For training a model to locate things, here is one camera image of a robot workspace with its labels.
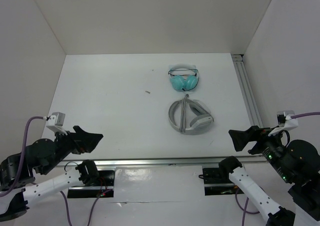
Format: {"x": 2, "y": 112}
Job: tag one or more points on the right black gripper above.
{"x": 239, "y": 137}

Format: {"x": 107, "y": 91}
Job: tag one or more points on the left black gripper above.
{"x": 82, "y": 141}

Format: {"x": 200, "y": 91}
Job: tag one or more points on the grey white headphones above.
{"x": 190, "y": 117}

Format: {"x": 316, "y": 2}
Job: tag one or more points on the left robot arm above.
{"x": 19, "y": 192}

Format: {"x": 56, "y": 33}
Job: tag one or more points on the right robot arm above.
{"x": 297, "y": 163}

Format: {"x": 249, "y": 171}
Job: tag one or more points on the teal headphones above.
{"x": 183, "y": 77}

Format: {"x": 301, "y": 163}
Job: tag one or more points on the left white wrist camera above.
{"x": 55, "y": 123}

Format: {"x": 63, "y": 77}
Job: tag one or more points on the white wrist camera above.
{"x": 286, "y": 122}
{"x": 55, "y": 123}

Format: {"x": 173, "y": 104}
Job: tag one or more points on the aluminium front rail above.
{"x": 163, "y": 161}

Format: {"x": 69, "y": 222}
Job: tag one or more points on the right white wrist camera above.
{"x": 286, "y": 122}

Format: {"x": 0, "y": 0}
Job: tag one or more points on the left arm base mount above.
{"x": 92, "y": 186}

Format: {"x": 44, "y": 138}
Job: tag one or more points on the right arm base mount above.
{"x": 216, "y": 184}

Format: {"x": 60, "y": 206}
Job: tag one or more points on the aluminium side rail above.
{"x": 246, "y": 90}

